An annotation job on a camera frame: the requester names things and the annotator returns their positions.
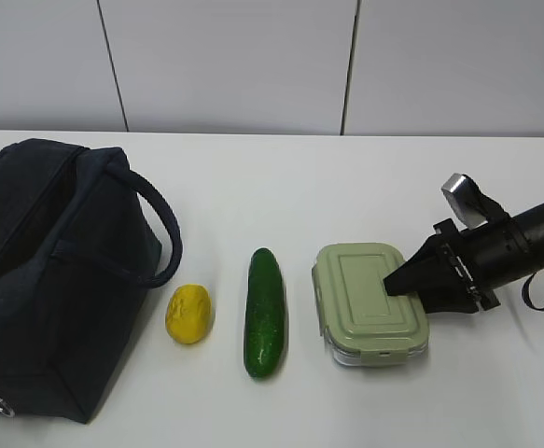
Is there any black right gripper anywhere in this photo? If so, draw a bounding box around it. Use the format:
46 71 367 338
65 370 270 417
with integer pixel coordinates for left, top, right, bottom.
384 217 528 314

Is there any green lidded food container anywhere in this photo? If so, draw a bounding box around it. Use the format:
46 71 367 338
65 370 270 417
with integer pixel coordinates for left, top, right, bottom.
312 243 429 368

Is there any green cucumber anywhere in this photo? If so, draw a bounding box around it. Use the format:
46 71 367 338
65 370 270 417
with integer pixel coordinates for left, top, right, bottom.
244 247 286 379

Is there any yellow lemon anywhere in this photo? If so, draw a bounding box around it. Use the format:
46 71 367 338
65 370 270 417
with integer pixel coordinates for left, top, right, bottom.
165 284 213 345

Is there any dark navy lunch bag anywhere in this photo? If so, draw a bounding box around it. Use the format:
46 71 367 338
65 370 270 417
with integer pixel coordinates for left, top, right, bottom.
0 138 183 424

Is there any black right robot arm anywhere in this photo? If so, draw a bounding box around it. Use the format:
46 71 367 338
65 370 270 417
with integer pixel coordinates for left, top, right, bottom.
384 203 544 314

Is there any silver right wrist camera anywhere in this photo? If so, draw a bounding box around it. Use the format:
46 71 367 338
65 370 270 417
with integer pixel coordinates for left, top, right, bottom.
440 173 490 229

